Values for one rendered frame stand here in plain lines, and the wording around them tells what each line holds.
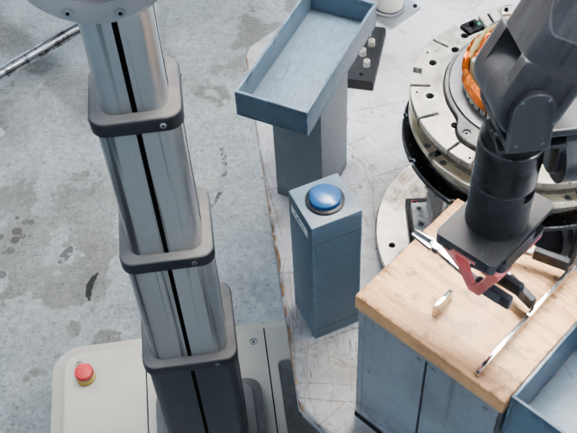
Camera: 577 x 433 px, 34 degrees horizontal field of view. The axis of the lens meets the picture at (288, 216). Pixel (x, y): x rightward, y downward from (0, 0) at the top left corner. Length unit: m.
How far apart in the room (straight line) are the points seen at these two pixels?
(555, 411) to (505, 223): 0.31
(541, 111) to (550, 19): 0.07
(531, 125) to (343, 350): 0.66
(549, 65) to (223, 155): 1.97
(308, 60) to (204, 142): 1.36
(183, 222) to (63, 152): 1.55
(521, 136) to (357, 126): 0.87
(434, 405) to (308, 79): 0.50
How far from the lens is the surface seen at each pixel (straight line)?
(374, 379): 1.17
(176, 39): 3.04
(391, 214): 1.46
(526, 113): 0.75
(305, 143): 1.39
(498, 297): 0.94
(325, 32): 1.41
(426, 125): 1.17
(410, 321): 1.03
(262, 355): 1.94
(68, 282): 2.45
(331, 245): 1.18
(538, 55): 0.73
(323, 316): 1.31
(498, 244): 0.86
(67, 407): 1.95
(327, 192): 1.16
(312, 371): 1.32
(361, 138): 1.59
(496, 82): 0.76
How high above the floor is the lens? 1.93
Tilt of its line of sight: 51 degrees down
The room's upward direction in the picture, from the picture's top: 4 degrees counter-clockwise
